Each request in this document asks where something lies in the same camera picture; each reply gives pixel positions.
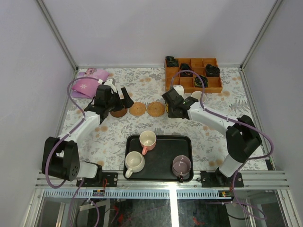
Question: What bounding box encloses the yellow ceramic cup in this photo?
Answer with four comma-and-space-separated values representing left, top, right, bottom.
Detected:
165, 101, 169, 113

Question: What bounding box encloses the woven rattan coaster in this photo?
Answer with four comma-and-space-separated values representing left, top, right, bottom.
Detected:
147, 102, 165, 117
129, 102, 146, 116

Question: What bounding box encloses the brown wooden coaster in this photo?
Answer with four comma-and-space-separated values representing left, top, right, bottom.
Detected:
110, 108, 127, 118

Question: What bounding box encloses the light blue ceramic cup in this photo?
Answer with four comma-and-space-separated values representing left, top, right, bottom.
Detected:
191, 91, 206, 103

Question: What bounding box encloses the pink ceramic cup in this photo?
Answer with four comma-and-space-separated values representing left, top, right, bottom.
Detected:
139, 131, 157, 156

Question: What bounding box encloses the purple ceramic cup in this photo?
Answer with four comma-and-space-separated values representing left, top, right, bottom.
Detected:
171, 155, 192, 183

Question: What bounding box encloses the cream white ceramic cup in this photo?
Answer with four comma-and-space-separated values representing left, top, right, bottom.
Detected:
125, 151, 145, 178

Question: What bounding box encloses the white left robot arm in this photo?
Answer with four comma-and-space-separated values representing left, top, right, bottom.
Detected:
42, 79, 134, 187

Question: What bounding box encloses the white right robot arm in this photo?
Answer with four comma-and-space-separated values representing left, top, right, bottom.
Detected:
162, 88, 261, 187

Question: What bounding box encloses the pink folded cloth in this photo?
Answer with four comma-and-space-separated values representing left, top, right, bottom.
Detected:
71, 68, 109, 98

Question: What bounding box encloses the rolled dark green sock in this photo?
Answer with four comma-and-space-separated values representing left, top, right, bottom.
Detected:
194, 75, 209, 88

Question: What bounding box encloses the rolled dark sock with orange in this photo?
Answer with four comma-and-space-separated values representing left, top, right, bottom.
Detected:
179, 63, 193, 77

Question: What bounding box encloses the orange wooden divider box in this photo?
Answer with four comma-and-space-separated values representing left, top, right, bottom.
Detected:
164, 58, 223, 93

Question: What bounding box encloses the rolled dark sock top-left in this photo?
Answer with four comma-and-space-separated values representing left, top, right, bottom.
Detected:
165, 56, 179, 68

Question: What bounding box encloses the rolled dark sock right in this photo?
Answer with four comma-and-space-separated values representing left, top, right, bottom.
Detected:
205, 64, 220, 77

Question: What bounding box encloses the black plastic tray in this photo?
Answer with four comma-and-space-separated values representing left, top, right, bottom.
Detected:
127, 135, 193, 182

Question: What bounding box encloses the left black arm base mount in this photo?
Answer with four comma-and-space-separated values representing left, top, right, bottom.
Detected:
82, 172, 118, 188

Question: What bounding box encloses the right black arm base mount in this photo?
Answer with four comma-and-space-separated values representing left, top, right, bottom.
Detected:
200, 169, 244, 188

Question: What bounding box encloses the aluminium front rail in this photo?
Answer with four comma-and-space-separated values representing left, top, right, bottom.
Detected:
35, 170, 291, 190

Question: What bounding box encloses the blue slotted cable duct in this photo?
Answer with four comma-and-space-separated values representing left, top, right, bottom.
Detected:
44, 189, 232, 200

